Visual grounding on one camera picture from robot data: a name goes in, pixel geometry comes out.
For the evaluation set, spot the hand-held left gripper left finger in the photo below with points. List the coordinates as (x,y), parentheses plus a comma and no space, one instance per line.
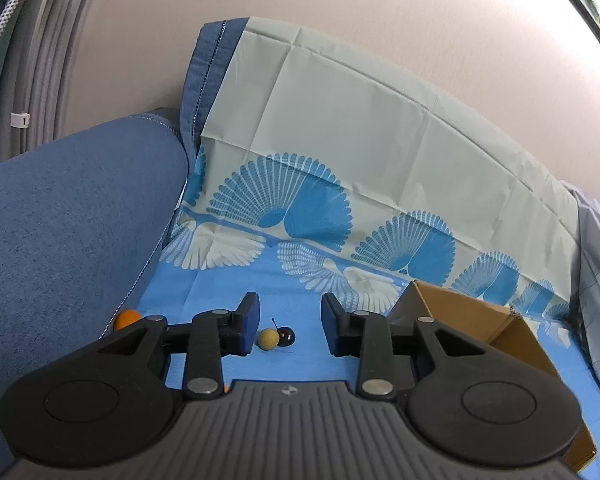
(250,325)

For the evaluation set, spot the blue sofa cushion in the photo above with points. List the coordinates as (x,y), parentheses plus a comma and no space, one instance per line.
(55,235)

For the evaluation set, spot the blue fan-patterned cloth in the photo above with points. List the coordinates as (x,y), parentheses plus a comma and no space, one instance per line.
(380,135)

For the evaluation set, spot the small orange kumquat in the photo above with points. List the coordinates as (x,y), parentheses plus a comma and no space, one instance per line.
(128,319)

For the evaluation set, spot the grey curtain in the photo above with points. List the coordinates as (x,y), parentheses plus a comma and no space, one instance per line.
(55,60)

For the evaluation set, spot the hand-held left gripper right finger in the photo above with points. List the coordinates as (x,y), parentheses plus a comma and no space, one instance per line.
(330,326)

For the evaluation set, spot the yellow round fruit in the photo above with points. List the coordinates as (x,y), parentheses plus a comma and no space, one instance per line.
(267,339)

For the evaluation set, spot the blue denim pillow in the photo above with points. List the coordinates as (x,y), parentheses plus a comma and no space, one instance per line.
(205,75)

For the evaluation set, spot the dark cherry with stem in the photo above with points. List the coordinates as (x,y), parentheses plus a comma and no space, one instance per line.
(288,336)

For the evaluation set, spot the white curtain clip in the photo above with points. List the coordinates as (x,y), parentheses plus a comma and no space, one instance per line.
(20,120)

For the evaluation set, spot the brown cardboard box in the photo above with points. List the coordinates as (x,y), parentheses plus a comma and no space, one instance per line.
(522,347)

